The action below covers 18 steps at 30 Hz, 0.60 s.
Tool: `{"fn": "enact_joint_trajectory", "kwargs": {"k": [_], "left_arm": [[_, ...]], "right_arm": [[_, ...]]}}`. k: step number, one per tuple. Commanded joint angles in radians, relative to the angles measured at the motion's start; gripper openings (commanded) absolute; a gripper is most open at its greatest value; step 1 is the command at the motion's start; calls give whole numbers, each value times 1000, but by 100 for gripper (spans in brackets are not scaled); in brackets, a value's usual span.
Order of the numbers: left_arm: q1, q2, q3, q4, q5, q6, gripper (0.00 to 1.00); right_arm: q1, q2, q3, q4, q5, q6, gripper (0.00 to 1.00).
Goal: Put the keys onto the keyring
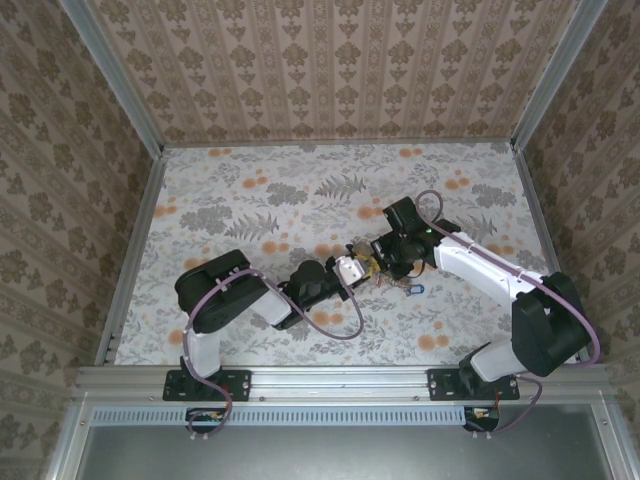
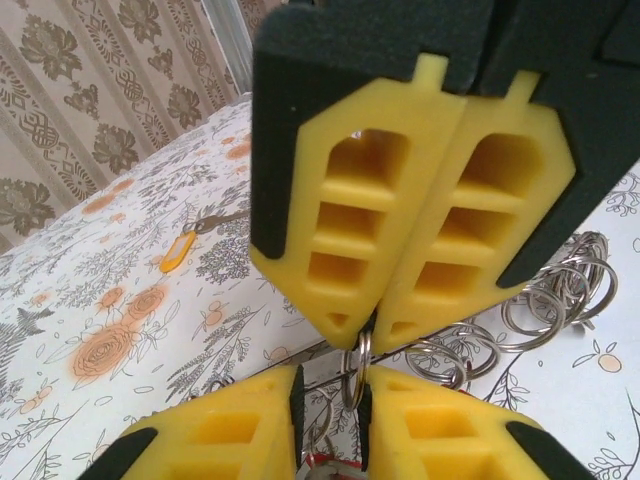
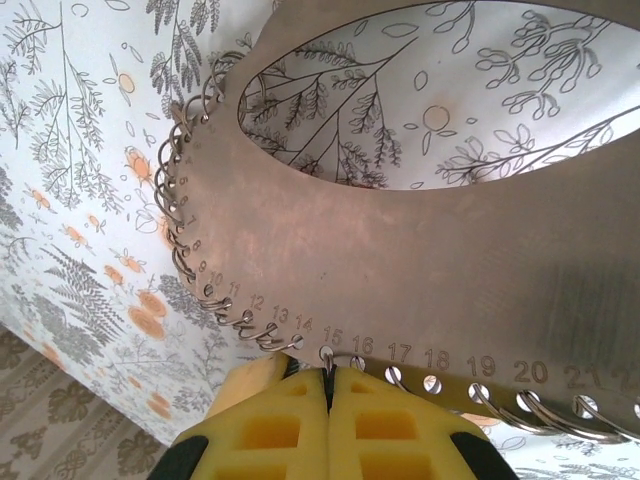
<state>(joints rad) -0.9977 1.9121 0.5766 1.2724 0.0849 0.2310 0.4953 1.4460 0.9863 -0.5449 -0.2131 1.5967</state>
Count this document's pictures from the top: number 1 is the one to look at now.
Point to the key with blue tag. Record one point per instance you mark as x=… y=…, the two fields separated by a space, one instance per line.
x=416 y=289

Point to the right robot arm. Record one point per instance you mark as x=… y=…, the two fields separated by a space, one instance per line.
x=475 y=260

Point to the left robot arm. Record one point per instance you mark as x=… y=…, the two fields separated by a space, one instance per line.
x=210 y=350

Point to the floral patterned table cover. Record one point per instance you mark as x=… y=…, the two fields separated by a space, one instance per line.
x=320 y=200

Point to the grey metal sheet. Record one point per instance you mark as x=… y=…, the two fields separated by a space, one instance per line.
x=340 y=455

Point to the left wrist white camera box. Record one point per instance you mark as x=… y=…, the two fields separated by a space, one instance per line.
x=350 y=270

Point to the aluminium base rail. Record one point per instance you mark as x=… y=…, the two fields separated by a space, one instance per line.
x=340 y=382

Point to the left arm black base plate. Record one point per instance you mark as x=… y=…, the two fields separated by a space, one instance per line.
x=235 y=385

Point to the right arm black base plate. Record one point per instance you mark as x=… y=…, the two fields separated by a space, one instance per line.
x=442 y=385

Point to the aluminium table side rail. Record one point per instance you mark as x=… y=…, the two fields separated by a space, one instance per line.
x=536 y=200
x=134 y=250

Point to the aluminium upright frame post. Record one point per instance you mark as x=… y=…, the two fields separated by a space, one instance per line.
x=555 y=75
x=119 y=80

